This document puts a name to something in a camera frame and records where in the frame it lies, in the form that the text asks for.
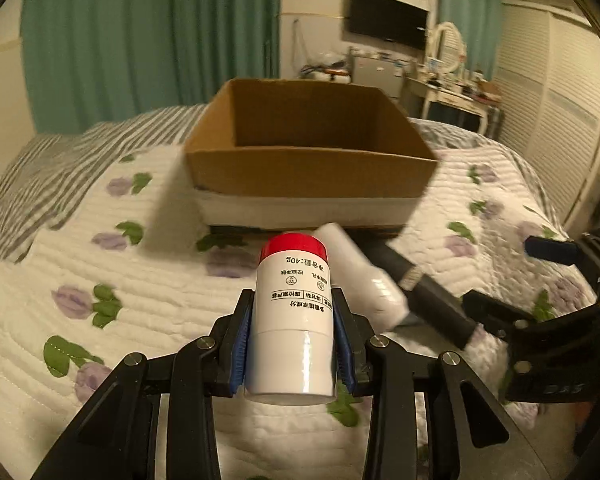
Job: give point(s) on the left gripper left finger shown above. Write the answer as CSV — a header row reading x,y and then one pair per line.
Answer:
x,y
232,355

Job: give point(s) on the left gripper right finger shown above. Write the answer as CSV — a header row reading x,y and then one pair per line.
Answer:
x,y
351,331

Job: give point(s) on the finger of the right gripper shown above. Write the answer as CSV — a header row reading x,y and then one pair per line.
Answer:
x,y
564,252
499,319

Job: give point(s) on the white bottle red cap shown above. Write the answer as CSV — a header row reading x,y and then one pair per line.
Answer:
x,y
290,350

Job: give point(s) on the white handheld device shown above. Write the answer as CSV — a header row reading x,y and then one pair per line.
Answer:
x,y
369,290

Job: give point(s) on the white louvred wardrobe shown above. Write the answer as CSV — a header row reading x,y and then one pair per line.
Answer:
x,y
548,72

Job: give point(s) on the brown cardboard box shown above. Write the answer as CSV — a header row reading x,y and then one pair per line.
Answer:
x,y
277,155

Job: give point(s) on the white dressing table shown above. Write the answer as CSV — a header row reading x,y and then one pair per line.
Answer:
x,y
417,96

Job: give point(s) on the white vanity mirror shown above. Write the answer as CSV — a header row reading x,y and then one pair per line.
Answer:
x,y
448,48

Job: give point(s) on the small grey refrigerator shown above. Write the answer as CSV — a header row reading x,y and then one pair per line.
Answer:
x,y
384,75

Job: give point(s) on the grey checked bed sheet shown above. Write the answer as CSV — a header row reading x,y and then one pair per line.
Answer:
x,y
44,185

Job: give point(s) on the teal curtain right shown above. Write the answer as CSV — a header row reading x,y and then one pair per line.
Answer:
x,y
480,24

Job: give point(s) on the teal curtain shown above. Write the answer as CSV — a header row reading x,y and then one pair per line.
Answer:
x,y
90,61
480,24

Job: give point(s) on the teal curtain left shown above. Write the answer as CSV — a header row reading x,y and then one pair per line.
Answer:
x,y
90,61

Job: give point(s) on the black wall television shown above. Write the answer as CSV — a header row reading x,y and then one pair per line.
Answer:
x,y
389,20

